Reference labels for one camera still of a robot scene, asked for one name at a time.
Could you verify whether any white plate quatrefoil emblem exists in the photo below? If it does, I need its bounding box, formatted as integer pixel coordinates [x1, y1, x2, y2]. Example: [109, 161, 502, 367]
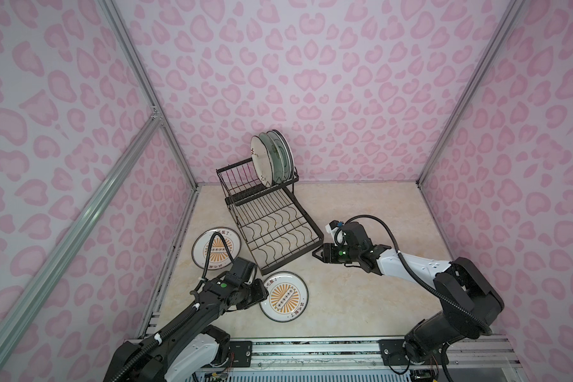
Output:
[267, 130, 290, 183]

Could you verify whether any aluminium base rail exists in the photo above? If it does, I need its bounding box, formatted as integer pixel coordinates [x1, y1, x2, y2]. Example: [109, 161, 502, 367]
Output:
[107, 333, 531, 382]

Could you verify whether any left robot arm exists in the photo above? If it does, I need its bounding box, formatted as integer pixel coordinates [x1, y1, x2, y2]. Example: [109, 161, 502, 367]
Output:
[103, 258, 269, 381]

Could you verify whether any black wire dish rack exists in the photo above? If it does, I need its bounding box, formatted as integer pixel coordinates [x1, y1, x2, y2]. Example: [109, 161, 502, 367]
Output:
[216, 159, 324, 275]

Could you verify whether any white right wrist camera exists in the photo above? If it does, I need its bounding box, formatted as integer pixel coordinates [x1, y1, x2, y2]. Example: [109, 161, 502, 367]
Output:
[326, 220, 344, 235]

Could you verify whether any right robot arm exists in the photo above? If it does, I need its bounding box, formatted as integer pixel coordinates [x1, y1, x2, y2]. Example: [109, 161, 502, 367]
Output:
[312, 217, 505, 364]

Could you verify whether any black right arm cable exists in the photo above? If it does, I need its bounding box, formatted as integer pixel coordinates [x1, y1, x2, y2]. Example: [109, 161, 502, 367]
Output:
[333, 214, 493, 382]

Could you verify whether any cream floral rim plate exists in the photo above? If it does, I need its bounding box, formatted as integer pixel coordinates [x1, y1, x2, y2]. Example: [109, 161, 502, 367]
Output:
[250, 135, 273, 188]

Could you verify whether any orange sunburst plate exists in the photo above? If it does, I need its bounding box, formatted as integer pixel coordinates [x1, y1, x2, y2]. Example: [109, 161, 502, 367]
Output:
[192, 227, 242, 271]
[260, 272, 309, 322]

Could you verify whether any light blue flower plate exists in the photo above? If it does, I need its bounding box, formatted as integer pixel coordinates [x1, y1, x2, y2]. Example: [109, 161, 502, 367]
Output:
[259, 133, 284, 185]

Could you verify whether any dark green rim plate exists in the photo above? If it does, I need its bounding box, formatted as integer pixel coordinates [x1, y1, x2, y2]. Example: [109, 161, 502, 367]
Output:
[272, 129, 295, 180]

